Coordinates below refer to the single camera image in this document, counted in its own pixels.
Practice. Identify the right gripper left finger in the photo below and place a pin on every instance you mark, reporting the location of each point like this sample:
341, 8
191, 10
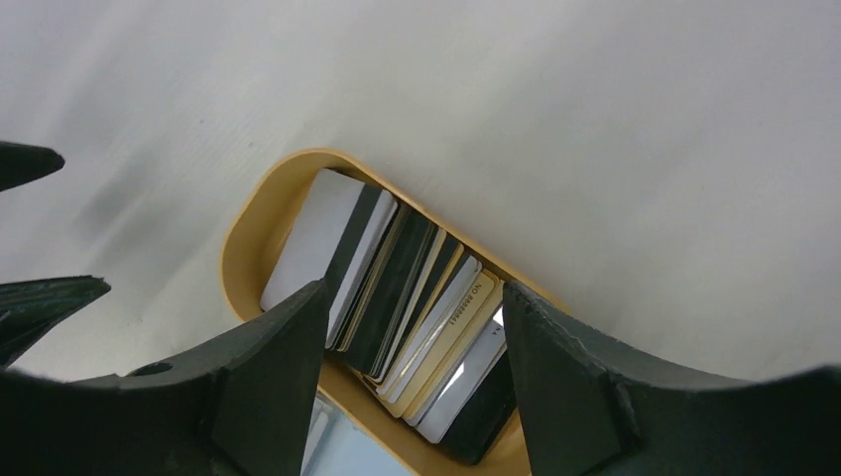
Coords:
237, 404

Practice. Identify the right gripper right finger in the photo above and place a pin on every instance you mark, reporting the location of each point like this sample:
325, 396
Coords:
591, 404

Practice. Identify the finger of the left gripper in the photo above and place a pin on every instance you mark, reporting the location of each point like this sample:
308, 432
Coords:
30, 309
22, 163

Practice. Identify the wooden card tray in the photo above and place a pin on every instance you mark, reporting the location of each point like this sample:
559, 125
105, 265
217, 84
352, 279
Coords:
336, 446

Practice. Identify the tan oval card holder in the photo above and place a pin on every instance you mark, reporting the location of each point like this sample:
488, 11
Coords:
248, 257

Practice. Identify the cards in holder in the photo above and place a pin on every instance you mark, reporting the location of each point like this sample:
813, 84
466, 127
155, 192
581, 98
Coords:
411, 310

